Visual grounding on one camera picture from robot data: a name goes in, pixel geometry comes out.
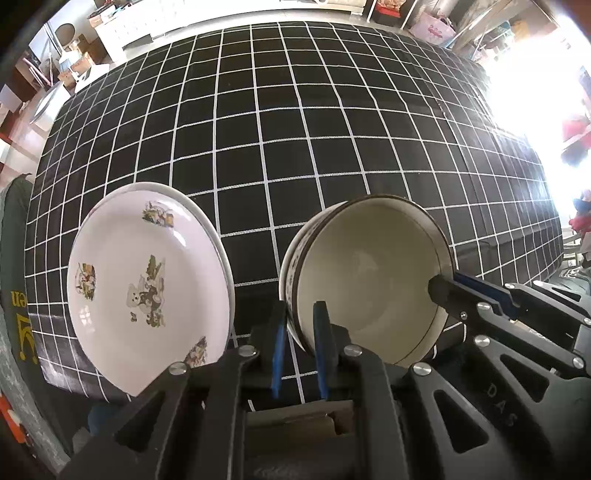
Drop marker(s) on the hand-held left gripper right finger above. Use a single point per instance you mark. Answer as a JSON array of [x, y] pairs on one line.
[[321, 355]]

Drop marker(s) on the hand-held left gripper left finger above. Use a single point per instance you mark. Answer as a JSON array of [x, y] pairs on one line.
[[278, 355]]

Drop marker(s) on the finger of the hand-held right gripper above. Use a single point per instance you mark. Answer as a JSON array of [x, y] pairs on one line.
[[441, 288], [485, 288]]

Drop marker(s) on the large white bowl pink flowers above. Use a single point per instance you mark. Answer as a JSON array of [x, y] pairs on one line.
[[295, 332]]

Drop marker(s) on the cream ceramic bowl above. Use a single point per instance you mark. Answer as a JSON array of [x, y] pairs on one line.
[[369, 277]]

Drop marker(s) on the white plate with pink flowers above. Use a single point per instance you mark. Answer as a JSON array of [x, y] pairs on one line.
[[223, 258]]

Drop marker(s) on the white plate with cartoon print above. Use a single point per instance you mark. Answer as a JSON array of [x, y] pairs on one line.
[[138, 249]]

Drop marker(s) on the blue stool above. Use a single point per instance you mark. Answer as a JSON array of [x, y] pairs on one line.
[[106, 417]]

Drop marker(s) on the black white grid tablecloth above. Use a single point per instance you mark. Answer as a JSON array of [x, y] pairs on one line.
[[323, 138]]

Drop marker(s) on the grey floral cloth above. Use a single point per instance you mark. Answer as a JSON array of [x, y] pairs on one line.
[[27, 415]]

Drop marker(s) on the pink bag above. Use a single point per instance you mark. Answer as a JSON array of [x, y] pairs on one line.
[[431, 27]]

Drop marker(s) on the green cloth with yellow print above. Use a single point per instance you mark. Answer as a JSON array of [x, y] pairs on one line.
[[14, 277]]

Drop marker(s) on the glass side table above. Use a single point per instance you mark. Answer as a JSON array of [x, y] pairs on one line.
[[48, 104]]

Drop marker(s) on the cardboard boxes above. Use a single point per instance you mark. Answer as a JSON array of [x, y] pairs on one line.
[[87, 57]]

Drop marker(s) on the white tufted cabinet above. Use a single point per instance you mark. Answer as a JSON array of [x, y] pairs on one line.
[[138, 27]]

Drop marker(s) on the round grey fan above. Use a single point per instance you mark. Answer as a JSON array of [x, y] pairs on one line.
[[64, 33]]

